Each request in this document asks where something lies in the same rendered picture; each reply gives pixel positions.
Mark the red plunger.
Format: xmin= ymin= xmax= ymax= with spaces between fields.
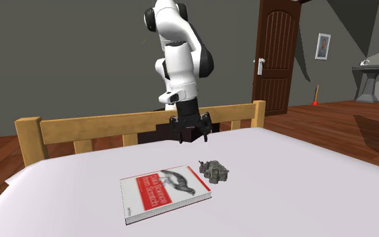
xmin=311 ymin=84 xmax=320 ymax=107

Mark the wooden bed with white sheet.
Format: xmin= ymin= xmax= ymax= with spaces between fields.
xmin=0 ymin=100 xmax=379 ymax=237

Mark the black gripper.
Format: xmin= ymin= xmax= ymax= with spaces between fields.
xmin=169 ymin=98 xmax=214 ymax=144

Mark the white and red book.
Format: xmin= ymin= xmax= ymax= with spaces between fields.
xmin=119 ymin=164 xmax=213 ymax=226

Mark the grey lumpy figure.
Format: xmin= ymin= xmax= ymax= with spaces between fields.
xmin=197 ymin=159 xmax=230 ymax=185

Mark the brown wooden door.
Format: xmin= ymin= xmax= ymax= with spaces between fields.
xmin=251 ymin=0 xmax=304 ymax=117

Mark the framed wall picture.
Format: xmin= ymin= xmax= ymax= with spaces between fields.
xmin=314 ymin=32 xmax=332 ymax=61

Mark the grey pedestal sink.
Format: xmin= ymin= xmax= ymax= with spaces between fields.
xmin=351 ymin=59 xmax=379 ymax=104

